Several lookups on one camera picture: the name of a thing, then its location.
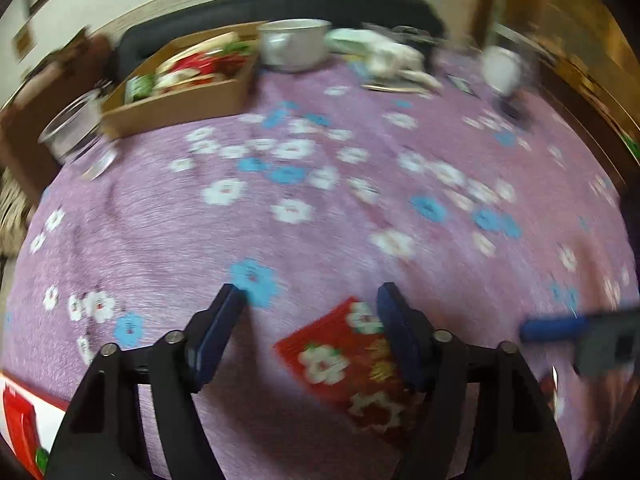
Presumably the dark red cookie packet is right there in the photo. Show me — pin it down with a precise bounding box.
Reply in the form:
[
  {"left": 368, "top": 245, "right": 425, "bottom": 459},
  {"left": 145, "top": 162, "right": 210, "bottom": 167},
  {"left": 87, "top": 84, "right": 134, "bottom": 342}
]
[{"left": 538, "top": 366, "right": 564, "bottom": 422}]

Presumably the purple floral tablecloth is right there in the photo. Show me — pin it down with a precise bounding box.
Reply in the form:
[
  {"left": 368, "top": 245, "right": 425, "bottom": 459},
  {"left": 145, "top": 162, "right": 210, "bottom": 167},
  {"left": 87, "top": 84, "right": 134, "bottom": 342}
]
[{"left": 0, "top": 49, "right": 640, "bottom": 480}]

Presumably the brown cardboard snack box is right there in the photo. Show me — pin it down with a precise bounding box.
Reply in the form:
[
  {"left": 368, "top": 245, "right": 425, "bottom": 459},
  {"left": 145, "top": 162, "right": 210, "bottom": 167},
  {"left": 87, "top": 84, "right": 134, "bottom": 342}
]
[{"left": 101, "top": 22, "right": 262, "bottom": 139}]

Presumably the red flower snack packet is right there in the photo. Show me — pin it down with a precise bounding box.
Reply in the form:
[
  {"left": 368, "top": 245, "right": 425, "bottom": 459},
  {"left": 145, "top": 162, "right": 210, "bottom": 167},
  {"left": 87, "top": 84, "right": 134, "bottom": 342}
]
[{"left": 274, "top": 297, "right": 421, "bottom": 448}]

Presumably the patterned blanket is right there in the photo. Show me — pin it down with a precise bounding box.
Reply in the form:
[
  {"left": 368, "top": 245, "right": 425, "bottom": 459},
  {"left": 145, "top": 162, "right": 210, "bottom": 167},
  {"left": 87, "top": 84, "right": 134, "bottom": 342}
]
[{"left": 0, "top": 168, "right": 32, "bottom": 259}]

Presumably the green snack packet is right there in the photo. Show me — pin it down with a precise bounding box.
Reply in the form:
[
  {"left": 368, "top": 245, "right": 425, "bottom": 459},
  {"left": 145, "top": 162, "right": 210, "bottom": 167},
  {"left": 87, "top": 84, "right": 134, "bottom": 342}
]
[{"left": 35, "top": 446, "right": 49, "bottom": 477}]

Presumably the clear plastic cup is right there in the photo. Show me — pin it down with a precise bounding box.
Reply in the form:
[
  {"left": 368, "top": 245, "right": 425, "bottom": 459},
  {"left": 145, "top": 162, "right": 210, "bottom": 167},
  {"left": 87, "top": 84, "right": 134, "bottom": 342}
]
[{"left": 38, "top": 89, "right": 118, "bottom": 181}]

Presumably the brown armchair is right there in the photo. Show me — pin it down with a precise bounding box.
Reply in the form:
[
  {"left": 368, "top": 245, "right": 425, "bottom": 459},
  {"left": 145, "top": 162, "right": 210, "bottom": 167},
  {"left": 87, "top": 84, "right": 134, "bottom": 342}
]
[{"left": 1, "top": 29, "right": 113, "bottom": 206}]

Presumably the white ceramic mug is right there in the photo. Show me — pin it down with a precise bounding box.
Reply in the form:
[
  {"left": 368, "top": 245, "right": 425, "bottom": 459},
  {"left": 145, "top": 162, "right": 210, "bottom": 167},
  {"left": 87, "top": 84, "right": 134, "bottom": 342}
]
[{"left": 257, "top": 18, "right": 332, "bottom": 73}]

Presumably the black pen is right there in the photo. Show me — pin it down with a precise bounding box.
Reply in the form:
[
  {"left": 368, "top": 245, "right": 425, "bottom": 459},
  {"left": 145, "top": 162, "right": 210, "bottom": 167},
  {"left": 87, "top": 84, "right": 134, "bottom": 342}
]
[{"left": 446, "top": 73, "right": 480, "bottom": 99}]

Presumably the red gift box tray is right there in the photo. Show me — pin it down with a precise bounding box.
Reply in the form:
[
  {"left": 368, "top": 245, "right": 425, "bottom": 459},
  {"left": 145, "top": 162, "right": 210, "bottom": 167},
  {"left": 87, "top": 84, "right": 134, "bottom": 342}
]
[{"left": 1, "top": 370, "right": 70, "bottom": 479}]

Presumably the black leather sofa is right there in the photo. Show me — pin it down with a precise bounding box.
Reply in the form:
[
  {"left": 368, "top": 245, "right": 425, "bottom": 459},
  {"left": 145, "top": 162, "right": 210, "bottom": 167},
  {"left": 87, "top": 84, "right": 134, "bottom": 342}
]
[{"left": 115, "top": 0, "right": 447, "bottom": 81}]

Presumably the white round container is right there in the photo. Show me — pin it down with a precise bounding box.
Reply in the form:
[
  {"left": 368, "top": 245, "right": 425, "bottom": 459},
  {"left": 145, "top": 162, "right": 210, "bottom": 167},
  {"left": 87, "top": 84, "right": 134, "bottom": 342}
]
[{"left": 480, "top": 46, "right": 523, "bottom": 96}]

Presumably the white plush toy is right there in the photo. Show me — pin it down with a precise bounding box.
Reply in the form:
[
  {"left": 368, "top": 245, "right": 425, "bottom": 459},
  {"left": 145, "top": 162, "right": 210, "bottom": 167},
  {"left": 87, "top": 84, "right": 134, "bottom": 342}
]
[{"left": 324, "top": 28, "right": 442, "bottom": 93}]

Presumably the wall notice plaque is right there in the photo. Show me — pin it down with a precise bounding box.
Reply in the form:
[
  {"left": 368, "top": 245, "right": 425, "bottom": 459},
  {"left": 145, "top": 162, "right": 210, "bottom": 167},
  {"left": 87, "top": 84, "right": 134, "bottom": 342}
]
[{"left": 12, "top": 21, "right": 35, "bottom": 61}]

